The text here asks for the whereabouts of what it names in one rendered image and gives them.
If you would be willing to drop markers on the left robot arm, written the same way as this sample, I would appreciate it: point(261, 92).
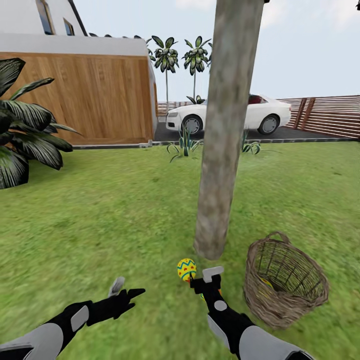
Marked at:
point(49, 339)

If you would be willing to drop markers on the wicker basket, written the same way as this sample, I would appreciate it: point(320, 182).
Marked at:
point(284, 308)

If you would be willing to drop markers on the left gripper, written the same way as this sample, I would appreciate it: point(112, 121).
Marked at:
point(114, 306)

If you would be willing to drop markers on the driveway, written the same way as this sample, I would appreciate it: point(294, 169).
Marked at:
point(163, 134)

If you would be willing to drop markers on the car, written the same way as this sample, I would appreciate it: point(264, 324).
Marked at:
point(263, 113)

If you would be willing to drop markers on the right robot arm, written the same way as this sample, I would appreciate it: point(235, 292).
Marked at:
point(236, 331)

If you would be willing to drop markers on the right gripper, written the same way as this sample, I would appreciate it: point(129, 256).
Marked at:
point(202, 287)

